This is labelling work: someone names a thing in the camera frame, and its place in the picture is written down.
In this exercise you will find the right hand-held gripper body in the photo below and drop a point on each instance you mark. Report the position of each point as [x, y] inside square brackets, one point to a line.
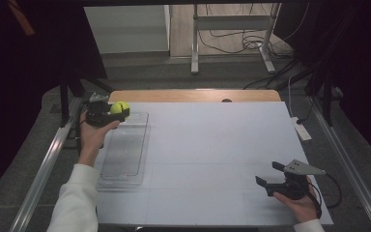
[291, 190]

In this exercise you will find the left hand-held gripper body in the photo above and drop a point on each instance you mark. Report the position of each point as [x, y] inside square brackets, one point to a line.
[98, 114]

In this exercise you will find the yellow tennis ball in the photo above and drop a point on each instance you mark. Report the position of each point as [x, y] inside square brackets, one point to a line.
[120, 106]

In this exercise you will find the clear plastic tray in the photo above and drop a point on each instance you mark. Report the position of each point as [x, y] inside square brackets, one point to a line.
[125, 154]

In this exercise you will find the person's right hand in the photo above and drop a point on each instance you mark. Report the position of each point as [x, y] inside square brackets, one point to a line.
[302, 208]

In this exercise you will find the person's left hand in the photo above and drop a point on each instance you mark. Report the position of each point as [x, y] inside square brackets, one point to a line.
[91, 141]

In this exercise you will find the black metal stand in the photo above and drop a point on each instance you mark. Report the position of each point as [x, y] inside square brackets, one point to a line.
[327, 103]
[64, 103]

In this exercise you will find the wooden table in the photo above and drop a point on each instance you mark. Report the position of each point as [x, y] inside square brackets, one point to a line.
[174, 95]

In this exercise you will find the white board mat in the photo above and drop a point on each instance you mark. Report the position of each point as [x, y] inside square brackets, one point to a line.
[199, 180]

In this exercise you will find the white cabinet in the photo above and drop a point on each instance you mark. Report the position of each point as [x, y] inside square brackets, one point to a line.
[125, 29]

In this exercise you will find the dark curtain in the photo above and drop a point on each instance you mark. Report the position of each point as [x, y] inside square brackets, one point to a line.
[19, 80]
[360, 64]

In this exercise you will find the orange strip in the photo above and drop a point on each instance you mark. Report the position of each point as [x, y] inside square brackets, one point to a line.
[21, 17]

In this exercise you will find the aluminium rail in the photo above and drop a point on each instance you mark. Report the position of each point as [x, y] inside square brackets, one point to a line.
[45, 161]
[344, 158]

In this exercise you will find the white metal desk frame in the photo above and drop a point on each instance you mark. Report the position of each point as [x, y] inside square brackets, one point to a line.
[232, 22]

